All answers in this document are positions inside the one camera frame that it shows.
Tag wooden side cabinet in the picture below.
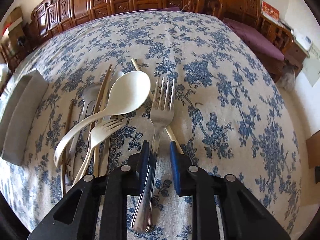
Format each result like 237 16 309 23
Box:
284 40 309 69

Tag stainless steel fork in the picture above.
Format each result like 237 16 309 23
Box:
131 78 175 233

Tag long carved wooden bench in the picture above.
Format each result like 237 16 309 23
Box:
24 0 201 46

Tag light wooden chopstick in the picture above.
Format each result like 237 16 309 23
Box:
93 80 112 178

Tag red gift box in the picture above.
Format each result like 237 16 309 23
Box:
261 1 280 22

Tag white plastic fork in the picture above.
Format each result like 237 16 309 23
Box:
72 119 125 186

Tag round steel spoon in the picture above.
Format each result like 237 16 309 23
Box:
99 71 124 122

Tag steel spoon slotted handle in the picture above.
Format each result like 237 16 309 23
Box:
64 84 102 186

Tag dark thin chopstick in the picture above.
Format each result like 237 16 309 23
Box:
61 101 75 198

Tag grey fluffy duster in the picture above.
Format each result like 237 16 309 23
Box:
276 65 296 92

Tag carved wooden armchair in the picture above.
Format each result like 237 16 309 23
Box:
182 0 293 54

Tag stacked cardboard boxes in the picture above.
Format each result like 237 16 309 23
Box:
1 7 24 56

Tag blue floral tablecloth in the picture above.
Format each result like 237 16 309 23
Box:
1 11 301 239

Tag pale bamboo chopstick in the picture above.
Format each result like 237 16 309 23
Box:
131 58 184 154

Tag white router device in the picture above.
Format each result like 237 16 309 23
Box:
293 29 312 51

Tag grey metal tray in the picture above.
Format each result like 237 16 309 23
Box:
1 69 48 166

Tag brown wooden chopstick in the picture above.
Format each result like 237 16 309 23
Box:
93 65 112 114

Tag purple armchair cushion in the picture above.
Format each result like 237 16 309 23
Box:
223 18 284 61

